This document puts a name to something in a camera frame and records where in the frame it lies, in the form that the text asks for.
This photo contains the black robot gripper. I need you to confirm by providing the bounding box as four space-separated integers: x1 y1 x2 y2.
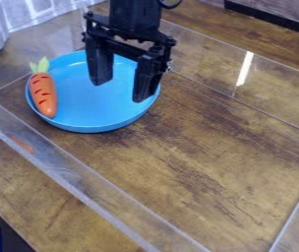
83 0 178 102

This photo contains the orange toy carrot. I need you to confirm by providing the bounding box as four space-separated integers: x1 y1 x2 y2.
30 57 58 118

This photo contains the blue round tray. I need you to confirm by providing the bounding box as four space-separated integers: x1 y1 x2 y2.
26 50 161 133

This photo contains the black bar at back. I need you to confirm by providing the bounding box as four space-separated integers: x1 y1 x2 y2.
225 0 299 32

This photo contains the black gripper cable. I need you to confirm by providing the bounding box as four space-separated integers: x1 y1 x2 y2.
158 0 186 10

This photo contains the clear acrylic barrier wall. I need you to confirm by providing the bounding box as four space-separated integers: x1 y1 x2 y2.
0 0 299 252

